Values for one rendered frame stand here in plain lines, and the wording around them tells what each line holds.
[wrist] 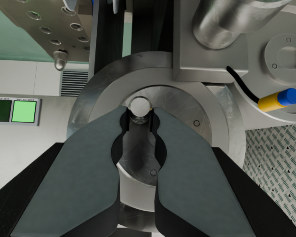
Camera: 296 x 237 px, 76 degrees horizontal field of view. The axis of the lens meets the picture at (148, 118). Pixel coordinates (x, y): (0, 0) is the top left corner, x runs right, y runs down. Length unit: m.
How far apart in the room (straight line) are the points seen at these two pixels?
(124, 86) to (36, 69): 3.25
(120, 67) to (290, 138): 0.23
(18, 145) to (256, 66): 0.52
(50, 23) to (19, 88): 2.98
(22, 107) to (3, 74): 3.05
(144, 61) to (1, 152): 0.48
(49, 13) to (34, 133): 0.28
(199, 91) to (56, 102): 0.43
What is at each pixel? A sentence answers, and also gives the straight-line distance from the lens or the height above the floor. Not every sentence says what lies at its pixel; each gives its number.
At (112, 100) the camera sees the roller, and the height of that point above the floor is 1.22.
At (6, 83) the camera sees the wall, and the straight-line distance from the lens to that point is 3.53.
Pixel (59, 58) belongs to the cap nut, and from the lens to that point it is 0.55.
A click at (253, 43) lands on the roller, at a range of 0.22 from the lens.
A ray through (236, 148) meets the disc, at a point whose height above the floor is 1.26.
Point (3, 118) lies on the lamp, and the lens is 0.58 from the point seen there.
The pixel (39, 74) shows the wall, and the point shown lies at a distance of 3.34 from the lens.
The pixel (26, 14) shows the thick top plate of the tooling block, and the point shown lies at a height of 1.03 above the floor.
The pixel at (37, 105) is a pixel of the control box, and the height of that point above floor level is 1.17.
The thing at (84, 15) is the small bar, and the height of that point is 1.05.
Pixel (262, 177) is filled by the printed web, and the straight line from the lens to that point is 0.35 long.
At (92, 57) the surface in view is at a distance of 0.19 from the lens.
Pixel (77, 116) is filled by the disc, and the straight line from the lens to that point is 0.16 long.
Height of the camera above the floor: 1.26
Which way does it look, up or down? 8 degrees down
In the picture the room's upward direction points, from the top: 178 degrees counter-clockwise
